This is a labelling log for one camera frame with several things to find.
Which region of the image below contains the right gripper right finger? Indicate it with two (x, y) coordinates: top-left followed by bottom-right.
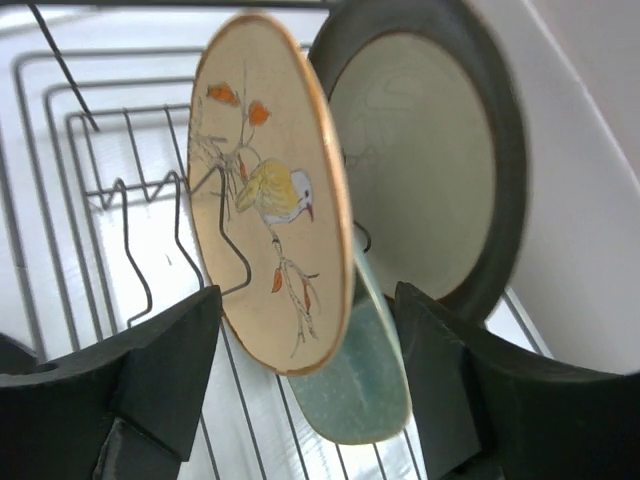
(394, 282), (639, 479)

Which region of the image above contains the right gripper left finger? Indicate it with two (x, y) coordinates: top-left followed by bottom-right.
(1, 286), (222, 479)

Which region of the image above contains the teal rectangular divided plate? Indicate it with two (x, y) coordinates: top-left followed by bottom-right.
(288, 239), (412, 445)

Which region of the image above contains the tan round bird plate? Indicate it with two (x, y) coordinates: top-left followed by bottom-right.
(187, 10), (354, 376)

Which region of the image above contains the grey rim cream plate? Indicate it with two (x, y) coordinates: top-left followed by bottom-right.
(309, 1), (528, 323)

